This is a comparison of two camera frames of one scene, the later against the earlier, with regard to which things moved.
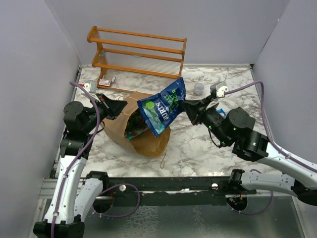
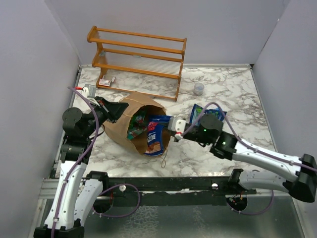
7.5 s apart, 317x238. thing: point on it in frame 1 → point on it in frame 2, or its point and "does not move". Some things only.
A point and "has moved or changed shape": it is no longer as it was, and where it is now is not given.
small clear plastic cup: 198,89 does not move
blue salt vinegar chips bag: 159,110 has moved or changed shape
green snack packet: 135,125 does not move
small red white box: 104,82 does not move
